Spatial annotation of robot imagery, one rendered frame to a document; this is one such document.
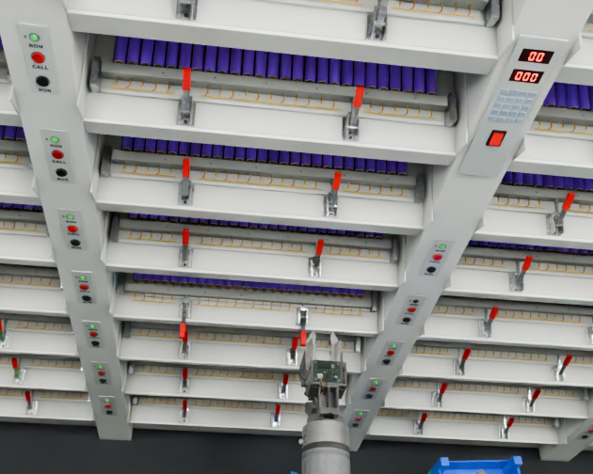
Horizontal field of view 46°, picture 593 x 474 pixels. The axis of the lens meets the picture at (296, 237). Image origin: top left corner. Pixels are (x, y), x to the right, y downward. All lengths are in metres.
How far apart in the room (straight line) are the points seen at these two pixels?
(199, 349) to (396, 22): 1.02
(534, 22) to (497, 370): 1.09
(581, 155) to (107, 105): 0.79
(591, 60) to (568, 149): 0.20
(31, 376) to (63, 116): 1.00
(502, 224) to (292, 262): 0.42
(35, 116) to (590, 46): 0.84
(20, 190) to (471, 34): 0.80
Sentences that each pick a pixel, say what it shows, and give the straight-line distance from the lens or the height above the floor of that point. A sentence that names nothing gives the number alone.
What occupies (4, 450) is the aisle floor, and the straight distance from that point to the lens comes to 2.31.
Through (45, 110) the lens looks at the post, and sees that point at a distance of 1.15.
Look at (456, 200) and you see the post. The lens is 1.27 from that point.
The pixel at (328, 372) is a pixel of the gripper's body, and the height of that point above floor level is 0.89.
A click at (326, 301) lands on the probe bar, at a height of 0.77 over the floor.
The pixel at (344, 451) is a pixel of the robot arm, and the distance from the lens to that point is 1.34.
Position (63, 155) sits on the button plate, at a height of 1.24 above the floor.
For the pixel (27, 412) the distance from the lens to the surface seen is 2.18.
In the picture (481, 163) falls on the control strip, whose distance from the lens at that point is 1.20.
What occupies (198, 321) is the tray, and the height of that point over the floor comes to 0.73.
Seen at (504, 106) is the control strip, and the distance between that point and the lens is 1.12.
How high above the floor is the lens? 2.10
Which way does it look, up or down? 52 degrees down
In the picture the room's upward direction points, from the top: 12 degrees clockwise
